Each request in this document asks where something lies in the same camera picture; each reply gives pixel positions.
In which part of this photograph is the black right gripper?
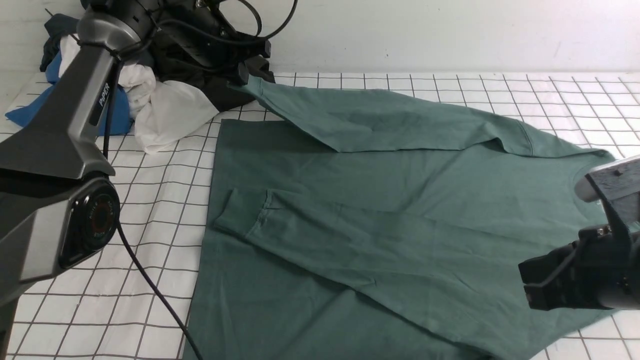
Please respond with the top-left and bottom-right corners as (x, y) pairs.
(518, 225), (640, 312)

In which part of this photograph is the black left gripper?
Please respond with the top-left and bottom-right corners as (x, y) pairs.
(150, 0), (274, 85)

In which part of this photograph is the green long-sleeve shirt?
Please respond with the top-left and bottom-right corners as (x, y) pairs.
(189, 77), (613, 360)

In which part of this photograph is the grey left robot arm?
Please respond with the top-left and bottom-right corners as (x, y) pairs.
(0, 0), (271, 352)

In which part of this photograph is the dark olive garment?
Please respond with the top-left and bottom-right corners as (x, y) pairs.
(149, 48), (275, 112)

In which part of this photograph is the white garment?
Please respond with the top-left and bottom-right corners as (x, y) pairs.
(59, 35), (221, 155)

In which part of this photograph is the dark navy garment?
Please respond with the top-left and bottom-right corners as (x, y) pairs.
(39, 13), (79, 72)

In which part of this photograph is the white grid-pattern table cloth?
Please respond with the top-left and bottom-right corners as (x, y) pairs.
(6, 72), (640, 360)

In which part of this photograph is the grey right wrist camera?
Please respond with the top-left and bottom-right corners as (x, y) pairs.
(574, 155), (640, 224)

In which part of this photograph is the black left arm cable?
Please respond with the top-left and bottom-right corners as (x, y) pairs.
(102, 0), (298, 360)

